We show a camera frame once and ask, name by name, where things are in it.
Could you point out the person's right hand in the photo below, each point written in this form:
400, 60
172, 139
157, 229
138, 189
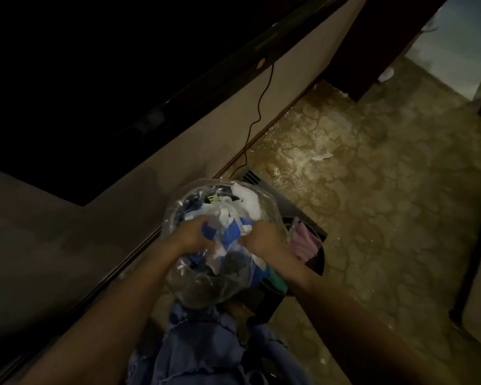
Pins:
266, 243

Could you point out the person's left hand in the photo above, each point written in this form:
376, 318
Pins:
191, 238

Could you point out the blue plastic wrapper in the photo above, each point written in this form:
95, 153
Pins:
231, 230

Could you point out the white paper scrap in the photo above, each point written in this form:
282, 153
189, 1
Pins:
247, 200

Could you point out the trash bin with clear bag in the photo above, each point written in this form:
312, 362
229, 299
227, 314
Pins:
200, 284

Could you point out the person's right forearm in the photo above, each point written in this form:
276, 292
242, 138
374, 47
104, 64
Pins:
353, 324

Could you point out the person's left forearm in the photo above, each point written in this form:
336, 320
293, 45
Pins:
96, 324

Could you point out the pink cleaning cloth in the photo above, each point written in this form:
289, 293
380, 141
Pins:
303, 243

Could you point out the person's blue trousers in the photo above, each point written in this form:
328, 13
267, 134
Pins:
208, 353

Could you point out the black low cabinet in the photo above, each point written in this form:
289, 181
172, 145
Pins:
293, 211

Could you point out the black television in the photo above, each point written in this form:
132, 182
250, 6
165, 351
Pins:
104, 76

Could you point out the small white object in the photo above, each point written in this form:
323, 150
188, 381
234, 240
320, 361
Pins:
386, 74

